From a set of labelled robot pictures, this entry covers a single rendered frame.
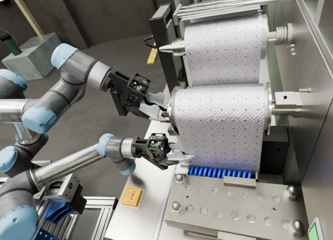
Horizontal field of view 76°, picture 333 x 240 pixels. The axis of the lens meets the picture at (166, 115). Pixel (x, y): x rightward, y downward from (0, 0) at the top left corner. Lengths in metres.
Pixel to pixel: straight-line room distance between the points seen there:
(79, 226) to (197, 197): 1.30
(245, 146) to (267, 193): 0.16
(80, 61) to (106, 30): 4.55
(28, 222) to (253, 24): 0.91
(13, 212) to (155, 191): 0.48
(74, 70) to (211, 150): 0.47
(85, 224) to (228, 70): 1.52
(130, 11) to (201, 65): 4.13
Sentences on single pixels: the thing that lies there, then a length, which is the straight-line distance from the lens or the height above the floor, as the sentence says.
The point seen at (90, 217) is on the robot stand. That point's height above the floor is 0.21.
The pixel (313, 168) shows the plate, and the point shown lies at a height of 1.26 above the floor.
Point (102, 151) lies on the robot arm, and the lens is 0.83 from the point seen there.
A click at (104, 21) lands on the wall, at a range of 5.10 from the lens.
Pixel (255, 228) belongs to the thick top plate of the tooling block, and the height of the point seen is 1.03.
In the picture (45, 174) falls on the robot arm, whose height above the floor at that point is 1.11.
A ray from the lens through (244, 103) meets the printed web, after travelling 0.58.
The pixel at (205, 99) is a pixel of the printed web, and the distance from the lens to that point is 0.59.
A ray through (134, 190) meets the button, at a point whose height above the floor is 0.92.
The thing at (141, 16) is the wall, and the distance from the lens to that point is 4.81.
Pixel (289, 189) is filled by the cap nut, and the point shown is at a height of 1.07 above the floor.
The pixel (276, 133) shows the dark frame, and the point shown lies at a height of 1.10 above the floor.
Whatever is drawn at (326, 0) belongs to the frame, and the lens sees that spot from 0.54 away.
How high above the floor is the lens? 1.69
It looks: 41 degrees down
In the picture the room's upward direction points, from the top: 18 degrees counter-clockwise
